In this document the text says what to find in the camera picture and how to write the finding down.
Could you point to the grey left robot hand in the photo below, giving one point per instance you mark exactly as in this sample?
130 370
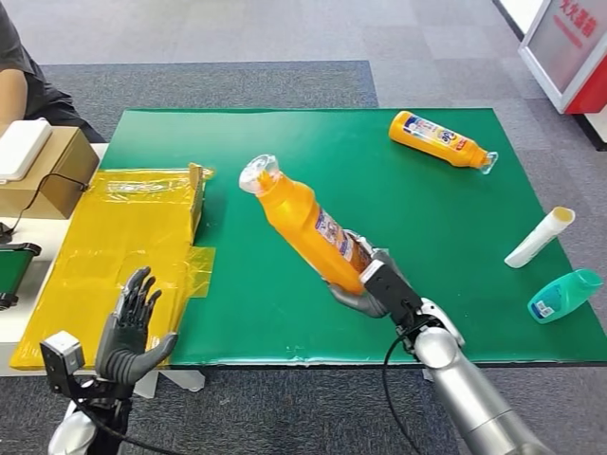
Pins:
125 348

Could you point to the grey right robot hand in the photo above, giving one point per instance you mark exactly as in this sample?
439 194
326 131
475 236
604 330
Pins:
355 304

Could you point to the orange detergent bottle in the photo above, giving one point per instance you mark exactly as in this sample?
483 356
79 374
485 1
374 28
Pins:
303 220
436 138

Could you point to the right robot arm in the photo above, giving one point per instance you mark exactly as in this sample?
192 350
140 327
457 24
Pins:
464 389

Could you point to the person's forearm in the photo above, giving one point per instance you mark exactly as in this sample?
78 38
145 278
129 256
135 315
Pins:
12 97

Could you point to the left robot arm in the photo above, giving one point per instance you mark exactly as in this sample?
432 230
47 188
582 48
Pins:
71 436

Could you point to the white tube bottle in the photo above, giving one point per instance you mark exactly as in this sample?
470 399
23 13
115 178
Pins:
538 238

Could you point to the teal plastic bottle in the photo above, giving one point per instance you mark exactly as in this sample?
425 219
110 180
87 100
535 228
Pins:
564 295

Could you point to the green table mat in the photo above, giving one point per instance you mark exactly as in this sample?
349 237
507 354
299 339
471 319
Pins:
403 251

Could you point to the yellow taped cardboard sheet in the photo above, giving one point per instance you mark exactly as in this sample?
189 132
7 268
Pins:
118 251

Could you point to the white side table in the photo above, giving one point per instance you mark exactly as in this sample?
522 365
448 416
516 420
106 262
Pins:
42 229

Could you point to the green bin with black rim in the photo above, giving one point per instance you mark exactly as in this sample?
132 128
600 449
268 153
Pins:
14 267

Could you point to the brown cardboard box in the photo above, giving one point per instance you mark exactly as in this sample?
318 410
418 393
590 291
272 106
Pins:
62 163

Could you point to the white flat device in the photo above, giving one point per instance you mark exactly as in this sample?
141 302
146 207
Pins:
21 147

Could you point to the person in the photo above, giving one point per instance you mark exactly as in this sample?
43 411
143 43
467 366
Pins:
42 94

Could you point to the red and white sign board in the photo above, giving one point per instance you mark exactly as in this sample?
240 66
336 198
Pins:
564 44

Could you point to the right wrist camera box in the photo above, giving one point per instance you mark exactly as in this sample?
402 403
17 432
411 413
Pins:
391 289

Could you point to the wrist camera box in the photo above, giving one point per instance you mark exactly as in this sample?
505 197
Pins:
391 289
64 358

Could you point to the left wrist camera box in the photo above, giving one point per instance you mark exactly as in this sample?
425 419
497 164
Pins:
64 358

